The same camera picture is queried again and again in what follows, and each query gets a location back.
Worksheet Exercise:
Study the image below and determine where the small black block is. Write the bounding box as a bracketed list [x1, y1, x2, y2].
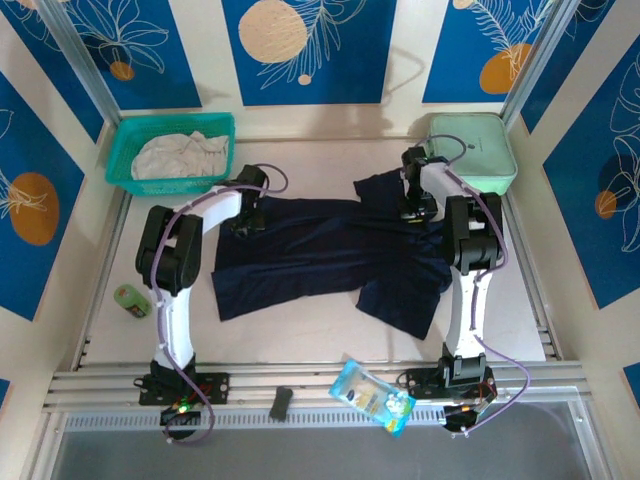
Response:
[268, 385, 294, 420]

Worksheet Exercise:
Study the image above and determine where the aluminium cross rail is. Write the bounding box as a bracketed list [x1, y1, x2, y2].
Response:
[42, 360, 594, 414]

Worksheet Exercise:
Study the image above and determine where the blue and yellow snack packet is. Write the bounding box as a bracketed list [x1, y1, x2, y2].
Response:
[328, 358, 418, 440]

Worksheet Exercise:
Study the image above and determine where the mint green zip case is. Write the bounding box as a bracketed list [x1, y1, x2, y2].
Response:
[423, 113, 518, 197]

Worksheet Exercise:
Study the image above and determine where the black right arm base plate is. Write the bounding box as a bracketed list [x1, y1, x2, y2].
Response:
[405, 367, 496, 401]

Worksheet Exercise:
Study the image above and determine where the small green bottle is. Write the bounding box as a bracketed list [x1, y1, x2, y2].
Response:
[113, 283, 151, 320]

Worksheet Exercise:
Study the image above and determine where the aluminium frame post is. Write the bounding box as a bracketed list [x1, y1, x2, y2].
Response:
[37, 0, 122, 132]
[502, 0, 587, 127]

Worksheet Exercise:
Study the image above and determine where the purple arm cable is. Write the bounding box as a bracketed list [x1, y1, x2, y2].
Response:
[152, 162, 290, 445]
[414, 133, 532, 435]

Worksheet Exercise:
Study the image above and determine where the aluminium side rail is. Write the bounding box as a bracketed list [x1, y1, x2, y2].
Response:
[74, 192, 132, 372]
[499, 192, 564, 361]

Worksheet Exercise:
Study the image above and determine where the grey slotted cable duct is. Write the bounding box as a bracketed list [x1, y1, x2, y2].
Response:
[64, 407, 451, 434]

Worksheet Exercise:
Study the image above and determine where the navy blue t-shirt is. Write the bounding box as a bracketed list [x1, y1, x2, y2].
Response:
[209, 168, 454, 341]

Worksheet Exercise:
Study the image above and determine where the white crumpled t-shirt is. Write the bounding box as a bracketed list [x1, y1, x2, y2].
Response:
[130, 130, 230, 180]

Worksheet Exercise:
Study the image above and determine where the black connector board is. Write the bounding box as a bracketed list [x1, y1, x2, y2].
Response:
[159, 403, 202, 427]
[442, 399, 496, 432]

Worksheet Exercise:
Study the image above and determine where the teal plastic basket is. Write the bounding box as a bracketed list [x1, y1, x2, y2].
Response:
[103, 112, 237, 196]

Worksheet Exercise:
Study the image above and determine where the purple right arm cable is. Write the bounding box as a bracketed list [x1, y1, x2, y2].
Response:
[414, 133, 532, 435]

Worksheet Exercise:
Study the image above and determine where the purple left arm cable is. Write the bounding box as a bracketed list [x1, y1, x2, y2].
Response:
[152, 162, 290, 445]

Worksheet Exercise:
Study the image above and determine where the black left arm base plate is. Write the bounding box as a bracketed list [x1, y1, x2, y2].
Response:
[138, 372, 231, 407]

